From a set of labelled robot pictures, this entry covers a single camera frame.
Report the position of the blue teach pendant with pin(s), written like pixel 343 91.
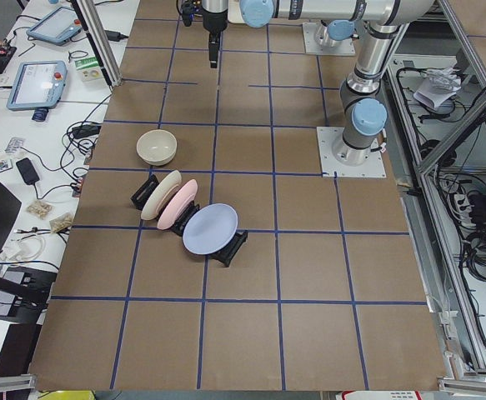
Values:
pixel 38 85
pixel 57 27

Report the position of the black power adapter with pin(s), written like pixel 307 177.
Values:
pixel 115 36

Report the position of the green white carton box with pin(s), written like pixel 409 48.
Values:
pixel 88 69

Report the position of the lower blue teach pendant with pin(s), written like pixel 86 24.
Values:
pixel 38 85

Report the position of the cream bowl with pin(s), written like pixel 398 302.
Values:
pixel 157 147

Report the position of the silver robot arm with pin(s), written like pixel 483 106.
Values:
pixel 386 23

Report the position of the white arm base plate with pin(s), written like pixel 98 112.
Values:
pixel 371 167

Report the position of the black plate rack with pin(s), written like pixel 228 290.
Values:
pixel 224 255

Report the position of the aluminium frame post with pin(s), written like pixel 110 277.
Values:
pixel 92 25

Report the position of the cream plate in rack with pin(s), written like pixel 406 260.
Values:
pixel 161 195

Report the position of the crumpled white paper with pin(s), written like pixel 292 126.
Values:
pixel 438 86

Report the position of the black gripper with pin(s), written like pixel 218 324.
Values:
pixel 213 24

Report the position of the upper blue teach pendant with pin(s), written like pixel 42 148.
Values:
pixel 57 27

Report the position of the black phone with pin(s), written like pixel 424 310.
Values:
pixel 27 171

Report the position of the pink plate in rack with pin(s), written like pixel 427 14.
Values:
pixel 177 204

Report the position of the lavender plate in rack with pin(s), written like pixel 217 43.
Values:
pixel 210 229

